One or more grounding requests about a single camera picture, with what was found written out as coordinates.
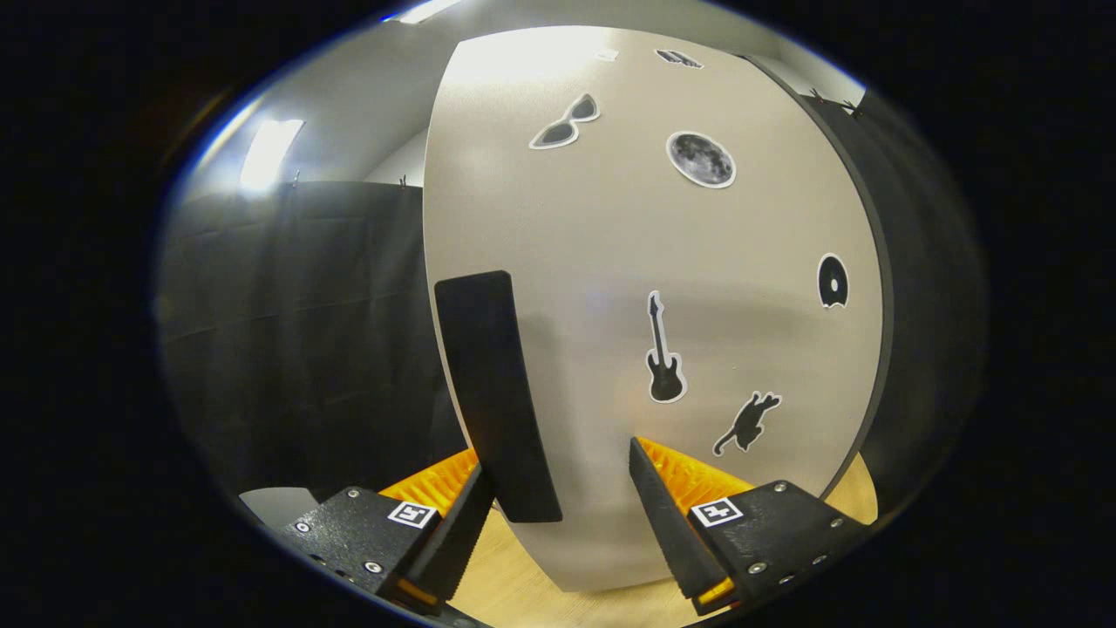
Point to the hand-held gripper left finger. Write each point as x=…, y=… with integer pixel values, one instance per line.
x=458, y=541

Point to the beige shoe cabinet door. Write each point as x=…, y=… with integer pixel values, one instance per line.
x=654, y=235

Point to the long ceiling light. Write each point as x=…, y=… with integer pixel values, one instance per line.
x=270, y=153
x=427, y=10

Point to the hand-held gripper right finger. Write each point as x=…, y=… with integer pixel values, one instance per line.
x=667, y=523

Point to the black backdrop cloth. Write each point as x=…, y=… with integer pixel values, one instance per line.
x=305, y=349

